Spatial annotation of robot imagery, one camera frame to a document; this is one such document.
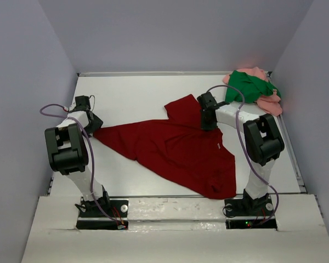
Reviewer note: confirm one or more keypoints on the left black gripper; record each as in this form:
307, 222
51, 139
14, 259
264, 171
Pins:
96, 124

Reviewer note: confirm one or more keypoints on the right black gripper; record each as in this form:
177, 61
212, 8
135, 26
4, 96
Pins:
207, 120

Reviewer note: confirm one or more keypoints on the dark red t-shirt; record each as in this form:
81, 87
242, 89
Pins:
177, 149

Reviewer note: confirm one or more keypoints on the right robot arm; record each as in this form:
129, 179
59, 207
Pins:
262, 144

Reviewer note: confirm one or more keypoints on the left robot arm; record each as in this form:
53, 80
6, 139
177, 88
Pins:
70, 152

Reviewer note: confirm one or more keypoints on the green t-shirt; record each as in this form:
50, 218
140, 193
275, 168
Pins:
251, 87

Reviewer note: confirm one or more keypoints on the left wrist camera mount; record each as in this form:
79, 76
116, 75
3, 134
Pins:
72, 108

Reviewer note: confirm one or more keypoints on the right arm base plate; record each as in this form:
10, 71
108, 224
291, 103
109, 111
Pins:
240, 218

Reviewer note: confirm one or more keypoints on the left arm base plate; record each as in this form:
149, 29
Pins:
112, 216

